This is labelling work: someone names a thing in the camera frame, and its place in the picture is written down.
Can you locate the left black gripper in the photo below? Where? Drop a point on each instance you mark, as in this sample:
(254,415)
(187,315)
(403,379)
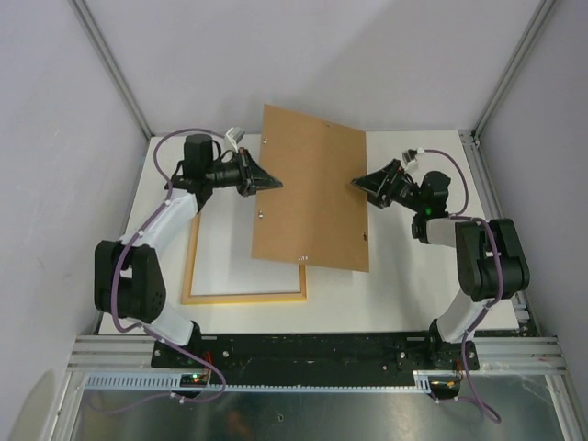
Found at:
(251,176)

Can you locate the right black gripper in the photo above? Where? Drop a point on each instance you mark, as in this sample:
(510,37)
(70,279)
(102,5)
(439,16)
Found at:
(383,183)

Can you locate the brown cardboard backing board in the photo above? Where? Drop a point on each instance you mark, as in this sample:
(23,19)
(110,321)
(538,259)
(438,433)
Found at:
(317,218)

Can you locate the printed photo with balloons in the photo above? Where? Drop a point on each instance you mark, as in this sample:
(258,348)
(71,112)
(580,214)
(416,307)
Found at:
(224,264)

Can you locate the yellow wooden picture frame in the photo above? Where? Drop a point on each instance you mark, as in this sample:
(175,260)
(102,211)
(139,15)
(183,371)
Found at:
(188,298)

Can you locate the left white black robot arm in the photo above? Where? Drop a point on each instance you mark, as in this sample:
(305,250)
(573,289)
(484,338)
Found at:
(129,283)

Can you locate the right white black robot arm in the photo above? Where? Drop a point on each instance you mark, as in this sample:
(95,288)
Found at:
(491,264)

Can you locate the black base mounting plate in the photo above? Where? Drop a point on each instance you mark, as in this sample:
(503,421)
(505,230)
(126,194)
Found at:
(333,357)

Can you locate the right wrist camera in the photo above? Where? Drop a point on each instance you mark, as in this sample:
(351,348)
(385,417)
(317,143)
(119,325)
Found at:
(410,159)

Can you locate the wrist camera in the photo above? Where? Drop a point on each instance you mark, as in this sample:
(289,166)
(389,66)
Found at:
(233,137)
(410,159)

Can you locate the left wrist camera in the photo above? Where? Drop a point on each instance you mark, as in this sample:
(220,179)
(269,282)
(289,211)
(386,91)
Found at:
(233,137)

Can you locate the white slotted cable duct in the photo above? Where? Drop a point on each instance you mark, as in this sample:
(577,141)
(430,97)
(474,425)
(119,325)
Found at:
(406,382)

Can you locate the aluminium front rail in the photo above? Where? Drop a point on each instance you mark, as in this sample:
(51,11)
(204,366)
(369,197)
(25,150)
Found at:
(111,353)

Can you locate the right aluminium corner post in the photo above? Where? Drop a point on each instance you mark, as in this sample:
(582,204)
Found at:
(534,29)

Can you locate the aluminium corner post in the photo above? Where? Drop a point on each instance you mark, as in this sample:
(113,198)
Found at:
(534,29)
(106,56)

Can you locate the left aluminium corner post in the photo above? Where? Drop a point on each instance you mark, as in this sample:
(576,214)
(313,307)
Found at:
(106,56)

